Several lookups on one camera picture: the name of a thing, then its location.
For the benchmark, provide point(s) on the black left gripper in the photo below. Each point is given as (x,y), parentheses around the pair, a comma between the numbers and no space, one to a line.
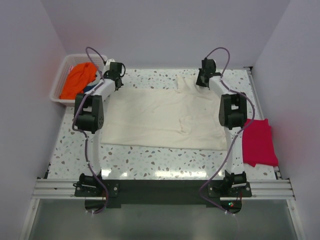
(106,74)

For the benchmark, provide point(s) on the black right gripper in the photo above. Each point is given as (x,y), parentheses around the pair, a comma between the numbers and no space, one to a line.
(198,81)

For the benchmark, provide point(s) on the cream t shirt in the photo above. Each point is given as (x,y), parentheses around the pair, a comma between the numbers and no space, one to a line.
(186,117)

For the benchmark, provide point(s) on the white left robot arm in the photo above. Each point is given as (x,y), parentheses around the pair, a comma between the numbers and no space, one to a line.
(89,112)

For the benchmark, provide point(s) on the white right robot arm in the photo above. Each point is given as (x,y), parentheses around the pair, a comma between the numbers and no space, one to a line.
(232,117)

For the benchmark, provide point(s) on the blue t shirt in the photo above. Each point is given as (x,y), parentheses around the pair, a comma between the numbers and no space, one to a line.
(88,88)

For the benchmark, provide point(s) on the orange t shirt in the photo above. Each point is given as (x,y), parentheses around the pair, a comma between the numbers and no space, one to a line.
(78,78)

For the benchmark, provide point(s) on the white plastic basket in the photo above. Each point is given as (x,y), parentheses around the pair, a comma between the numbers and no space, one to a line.
(69,62)

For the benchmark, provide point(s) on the red folded t shirt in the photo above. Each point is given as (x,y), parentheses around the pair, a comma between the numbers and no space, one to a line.
(257,144)

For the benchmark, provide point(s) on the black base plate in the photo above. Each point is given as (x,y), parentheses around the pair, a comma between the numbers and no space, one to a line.
(113,193)

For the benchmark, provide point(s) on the aluminium frame rail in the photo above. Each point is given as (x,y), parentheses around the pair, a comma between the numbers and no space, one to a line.
(261,189)

